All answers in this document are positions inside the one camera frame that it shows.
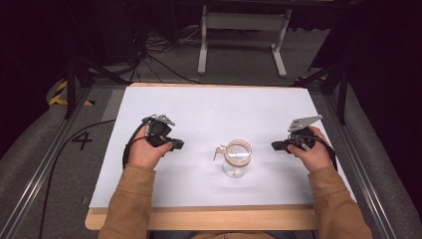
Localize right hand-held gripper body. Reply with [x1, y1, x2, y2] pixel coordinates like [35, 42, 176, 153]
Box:
[286, 114, 323, 152]

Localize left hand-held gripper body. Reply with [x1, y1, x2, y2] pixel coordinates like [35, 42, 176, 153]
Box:
[141, 114, 176, 148]

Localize glass jar with wooden lid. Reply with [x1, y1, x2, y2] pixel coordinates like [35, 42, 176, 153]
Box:
[213, 138, 254, 179]

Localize person's left hand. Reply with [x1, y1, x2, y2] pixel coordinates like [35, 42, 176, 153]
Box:
[126, 125, 174, 171]

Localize person's right hand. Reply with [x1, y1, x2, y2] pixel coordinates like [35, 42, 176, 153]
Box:
[287, 125, 333, 173]

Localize white table sheet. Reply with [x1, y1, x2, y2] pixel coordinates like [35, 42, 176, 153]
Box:
[89, 86, 357, 210]

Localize black tripod stand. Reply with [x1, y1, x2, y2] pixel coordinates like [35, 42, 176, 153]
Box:
[292, 59, 350, 126]
[63, 3, 131, 120]

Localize wooden table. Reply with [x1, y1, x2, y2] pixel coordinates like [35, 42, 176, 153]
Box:
[84, 82, 332, 232]

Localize yellow black hazard tape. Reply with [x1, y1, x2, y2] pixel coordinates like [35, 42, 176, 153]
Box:
[48, 80, 96, 108]

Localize white metal stand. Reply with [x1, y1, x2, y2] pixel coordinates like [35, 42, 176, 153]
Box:
[197, 4, 293, 79]

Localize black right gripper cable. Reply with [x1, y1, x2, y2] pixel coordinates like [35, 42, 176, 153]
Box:
[287, 132, 338, 172]

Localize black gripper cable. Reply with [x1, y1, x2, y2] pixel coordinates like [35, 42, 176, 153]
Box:
[287, 132, 338, 172]
[121, 120, 149, 170]

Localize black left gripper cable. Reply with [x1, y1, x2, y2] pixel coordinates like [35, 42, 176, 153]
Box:
[121, 120, 149, 170]

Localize aluminium floor rail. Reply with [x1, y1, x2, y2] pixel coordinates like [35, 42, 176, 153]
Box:
[0, 87, 94, 239]
[320, 94, 399, 239]

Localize bundle of floor cables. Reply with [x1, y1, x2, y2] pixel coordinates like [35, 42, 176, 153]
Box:
[128, 23, 204, 86]

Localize black floor cable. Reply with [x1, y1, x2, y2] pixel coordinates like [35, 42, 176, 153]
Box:
[37, 119, 117, 239]

